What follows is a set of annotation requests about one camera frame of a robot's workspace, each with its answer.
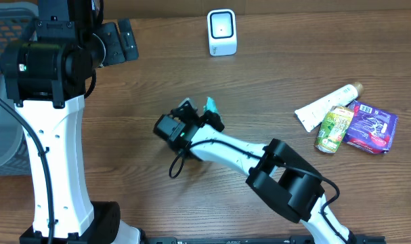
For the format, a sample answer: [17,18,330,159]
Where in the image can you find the teal snack bar wrapper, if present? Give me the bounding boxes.
[203,97,220,115]

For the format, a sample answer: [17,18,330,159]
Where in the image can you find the white cream tube gold cap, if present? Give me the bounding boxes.
[295,82,364,133]

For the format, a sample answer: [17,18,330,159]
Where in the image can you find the green yellow drink carton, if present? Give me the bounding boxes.
[314,106,354,154]

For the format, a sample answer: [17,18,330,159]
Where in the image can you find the purple sanitary pad pack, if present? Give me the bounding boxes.
[343,100,399,155]

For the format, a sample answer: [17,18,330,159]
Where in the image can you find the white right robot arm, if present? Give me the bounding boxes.
[154,98,357,243]

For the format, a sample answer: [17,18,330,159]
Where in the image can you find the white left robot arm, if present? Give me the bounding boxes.
[0,1,144,244]

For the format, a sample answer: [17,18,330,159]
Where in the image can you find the white barcode scanner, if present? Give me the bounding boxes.
[207,9,238,56]

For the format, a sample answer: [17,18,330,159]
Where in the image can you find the grey plastic mesh basket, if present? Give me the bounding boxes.
[0,2,38,176]

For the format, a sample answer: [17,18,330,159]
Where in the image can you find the black mounting rail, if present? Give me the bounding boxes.
[146,233,387,244]

